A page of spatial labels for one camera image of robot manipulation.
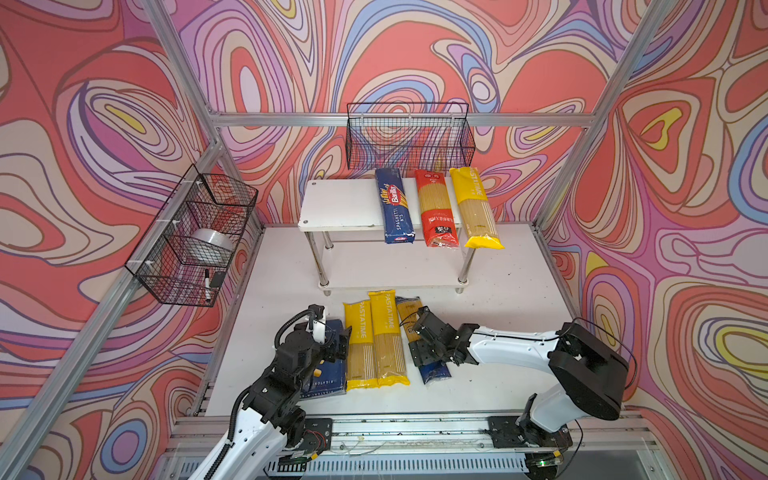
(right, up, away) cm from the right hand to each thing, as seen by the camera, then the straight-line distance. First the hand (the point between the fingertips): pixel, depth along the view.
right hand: (428, 354), depth 88 cm
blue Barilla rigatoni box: (-27, -2, -11) cm, 30 cm away
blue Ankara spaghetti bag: (-6, +13, +5) cm, 15 cm away
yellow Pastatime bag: (-20, -2, -6) cm, 21 cm away
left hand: (-26, +11, -9) cm, 29 cm away
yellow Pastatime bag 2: (-11, -2, -5) cm, 13 cm away
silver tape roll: (-56, +33, -15) cm, 67 cm away
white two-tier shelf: (-23, +37, -15) cm, 46 cm away
